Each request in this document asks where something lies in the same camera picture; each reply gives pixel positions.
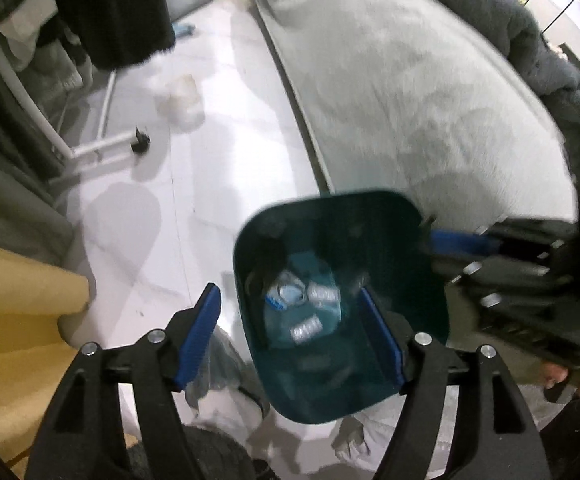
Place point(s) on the grey hanging cloth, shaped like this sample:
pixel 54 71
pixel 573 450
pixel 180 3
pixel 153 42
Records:
pixel 9 170

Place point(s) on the white wardrobe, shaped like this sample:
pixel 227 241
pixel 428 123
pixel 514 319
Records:
pixel 570 5

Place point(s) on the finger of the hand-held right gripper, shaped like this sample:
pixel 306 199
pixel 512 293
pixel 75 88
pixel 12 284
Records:
pixel 462 245

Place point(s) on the person's right hand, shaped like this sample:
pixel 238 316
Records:
pixel 577 380

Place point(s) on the white plastic bag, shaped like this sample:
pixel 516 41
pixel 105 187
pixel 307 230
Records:
pixel 224 395
pixel 365 430

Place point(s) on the clear plastic packet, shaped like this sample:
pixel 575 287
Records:
pixel 306 331

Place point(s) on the blue tissue pack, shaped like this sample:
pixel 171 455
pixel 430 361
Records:
pixel 285 294

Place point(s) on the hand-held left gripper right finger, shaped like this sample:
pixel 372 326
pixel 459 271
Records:
pixel 382 332

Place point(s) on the white clothes rack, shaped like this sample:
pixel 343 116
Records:
pixel 104 145

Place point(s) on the dark teal waste bin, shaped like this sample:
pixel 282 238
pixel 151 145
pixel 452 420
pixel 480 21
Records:
pixel 345 375

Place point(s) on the yellow box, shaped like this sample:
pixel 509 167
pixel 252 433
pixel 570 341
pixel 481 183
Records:
pixel 14 320

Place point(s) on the black hanging garment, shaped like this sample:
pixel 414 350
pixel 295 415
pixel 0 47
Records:
pixel 114 10

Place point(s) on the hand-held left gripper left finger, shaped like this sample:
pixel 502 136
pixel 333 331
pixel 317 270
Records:
pixel 197 337

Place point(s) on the bed with grey-green sheet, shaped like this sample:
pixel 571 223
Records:
pixel 395 85

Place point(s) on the dark grey fleece blanket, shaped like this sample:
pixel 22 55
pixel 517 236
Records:
pixel 545 60

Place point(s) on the clear plastic cup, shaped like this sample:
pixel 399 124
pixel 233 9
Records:
pixel 182 97

